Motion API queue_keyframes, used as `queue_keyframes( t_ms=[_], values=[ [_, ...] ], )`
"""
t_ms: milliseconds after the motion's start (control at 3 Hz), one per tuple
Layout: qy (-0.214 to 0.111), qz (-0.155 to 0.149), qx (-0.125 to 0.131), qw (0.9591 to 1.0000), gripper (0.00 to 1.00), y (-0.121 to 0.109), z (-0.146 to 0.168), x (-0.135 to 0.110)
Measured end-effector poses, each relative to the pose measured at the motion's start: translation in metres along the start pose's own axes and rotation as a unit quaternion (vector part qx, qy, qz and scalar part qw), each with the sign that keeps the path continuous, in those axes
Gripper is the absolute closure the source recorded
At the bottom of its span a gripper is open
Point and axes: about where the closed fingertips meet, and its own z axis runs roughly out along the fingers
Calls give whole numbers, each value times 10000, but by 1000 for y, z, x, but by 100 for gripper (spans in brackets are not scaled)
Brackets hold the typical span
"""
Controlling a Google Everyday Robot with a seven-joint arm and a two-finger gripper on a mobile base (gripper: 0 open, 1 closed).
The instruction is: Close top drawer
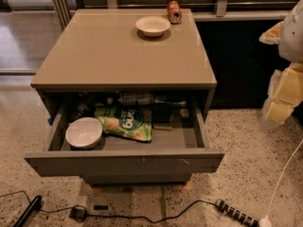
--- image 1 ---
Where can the black power adapter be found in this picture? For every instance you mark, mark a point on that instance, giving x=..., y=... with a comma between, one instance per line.
x=78, y=213

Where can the grey top drawer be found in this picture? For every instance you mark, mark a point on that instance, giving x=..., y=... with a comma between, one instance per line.
x=182, y=150

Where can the grey drawer cabinet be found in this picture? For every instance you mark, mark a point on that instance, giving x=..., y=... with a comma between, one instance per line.
x=102, y=51

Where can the black power strip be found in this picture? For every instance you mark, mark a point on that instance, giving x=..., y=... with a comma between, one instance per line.
x=236, y=214

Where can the green snack bag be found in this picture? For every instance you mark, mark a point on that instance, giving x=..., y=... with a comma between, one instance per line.
x=129, y=122

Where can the black bar on floor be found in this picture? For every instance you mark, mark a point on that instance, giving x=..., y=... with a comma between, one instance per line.
x=34, y=205

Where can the orange soda can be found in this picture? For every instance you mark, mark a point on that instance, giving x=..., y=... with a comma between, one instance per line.
x=174, y=12

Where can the white bowl in drawer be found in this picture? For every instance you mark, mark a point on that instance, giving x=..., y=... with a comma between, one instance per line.
x=84, y=133

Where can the plastic bottle in drawer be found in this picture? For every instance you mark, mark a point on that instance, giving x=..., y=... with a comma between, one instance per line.
x=145, y=98

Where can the yellow foam padded gripper finger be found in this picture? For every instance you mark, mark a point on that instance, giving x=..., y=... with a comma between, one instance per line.
x=285, y=91

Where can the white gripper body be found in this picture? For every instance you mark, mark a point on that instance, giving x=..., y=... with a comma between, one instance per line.
x=292, y=38

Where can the white bowl on cabinet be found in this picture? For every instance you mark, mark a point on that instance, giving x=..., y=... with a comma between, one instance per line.
x=152, y=26

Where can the dark box in drawer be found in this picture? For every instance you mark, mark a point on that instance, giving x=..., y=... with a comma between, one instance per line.
x=161, y=117

